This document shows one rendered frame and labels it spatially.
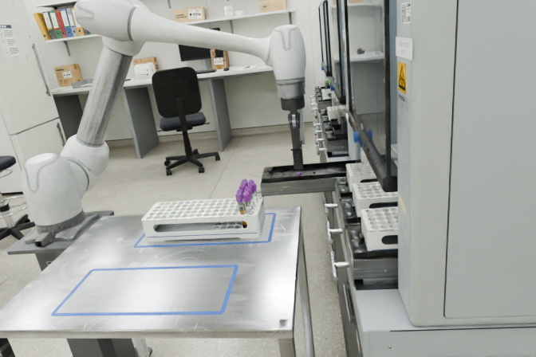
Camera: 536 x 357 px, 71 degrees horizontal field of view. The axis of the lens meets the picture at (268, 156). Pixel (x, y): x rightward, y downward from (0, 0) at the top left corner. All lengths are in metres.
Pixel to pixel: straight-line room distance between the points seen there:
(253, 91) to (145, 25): 3.68
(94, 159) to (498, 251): 1.31
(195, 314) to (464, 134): 0.55
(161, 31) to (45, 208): 0.70
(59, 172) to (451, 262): 1.18
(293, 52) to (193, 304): 0.72
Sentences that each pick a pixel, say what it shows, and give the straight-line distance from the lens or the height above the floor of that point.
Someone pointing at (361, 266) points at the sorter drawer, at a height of 0.79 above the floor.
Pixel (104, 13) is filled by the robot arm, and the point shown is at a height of 1.39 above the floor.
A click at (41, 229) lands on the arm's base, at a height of 0.74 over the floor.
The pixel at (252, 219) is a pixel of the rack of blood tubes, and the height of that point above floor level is 0.87.
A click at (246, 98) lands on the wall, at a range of 4.85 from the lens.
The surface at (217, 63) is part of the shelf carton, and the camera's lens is 4.58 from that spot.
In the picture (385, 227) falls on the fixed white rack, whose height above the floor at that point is 0.86.
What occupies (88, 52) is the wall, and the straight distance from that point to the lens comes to 5.43.
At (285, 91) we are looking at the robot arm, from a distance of 1.15.
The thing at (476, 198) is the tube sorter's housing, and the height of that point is 1.00.
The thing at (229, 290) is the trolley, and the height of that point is 0.82.
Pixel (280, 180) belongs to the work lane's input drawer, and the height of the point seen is 0.81.
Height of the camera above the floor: 1.29
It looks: 19 degrees down
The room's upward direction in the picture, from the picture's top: 7 degrees counter-clockwise
